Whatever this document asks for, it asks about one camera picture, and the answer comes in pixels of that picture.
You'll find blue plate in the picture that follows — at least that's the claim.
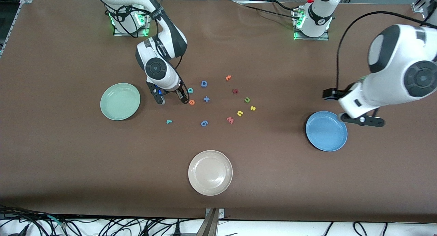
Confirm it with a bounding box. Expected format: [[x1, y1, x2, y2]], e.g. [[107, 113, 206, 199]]
[[306, 111, 348, 152]]

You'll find brown table cover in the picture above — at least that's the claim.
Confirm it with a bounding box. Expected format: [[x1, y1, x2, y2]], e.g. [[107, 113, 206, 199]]
[[0, 0, 437, 223]]

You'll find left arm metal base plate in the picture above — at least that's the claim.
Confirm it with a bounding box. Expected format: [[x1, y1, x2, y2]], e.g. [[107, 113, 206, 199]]
[[293, 7, 330, 41]]

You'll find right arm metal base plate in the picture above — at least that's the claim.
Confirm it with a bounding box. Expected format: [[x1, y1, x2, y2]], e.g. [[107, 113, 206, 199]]
[[113, 5, 151, 37]]

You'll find light green plate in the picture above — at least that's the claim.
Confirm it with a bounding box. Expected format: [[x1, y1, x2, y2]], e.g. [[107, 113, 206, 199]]
[[100, 83, 141, 121]]

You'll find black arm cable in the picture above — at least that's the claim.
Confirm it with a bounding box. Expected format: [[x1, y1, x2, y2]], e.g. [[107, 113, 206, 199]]
[[114, 4, 191, 104], [336, 11, 427, 91]]

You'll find black base cable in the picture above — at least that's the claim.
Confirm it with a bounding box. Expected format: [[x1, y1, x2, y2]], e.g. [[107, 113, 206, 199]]
[[238, 4, 296, 18]]

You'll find beige plate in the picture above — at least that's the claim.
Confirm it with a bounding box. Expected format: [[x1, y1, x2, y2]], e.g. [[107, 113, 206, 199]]
[[188, 150, 233, 196]]

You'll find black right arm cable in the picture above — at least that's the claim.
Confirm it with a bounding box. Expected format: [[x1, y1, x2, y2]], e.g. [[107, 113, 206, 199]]
[[114, 4, 191, 104]]

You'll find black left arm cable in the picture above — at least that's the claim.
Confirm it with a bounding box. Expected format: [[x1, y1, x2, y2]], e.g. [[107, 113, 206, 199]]
[[336, 11, 427, 91]]

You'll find teal cable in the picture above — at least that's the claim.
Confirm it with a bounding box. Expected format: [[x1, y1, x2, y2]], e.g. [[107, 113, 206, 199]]
[[48, 215, 66, 228]]

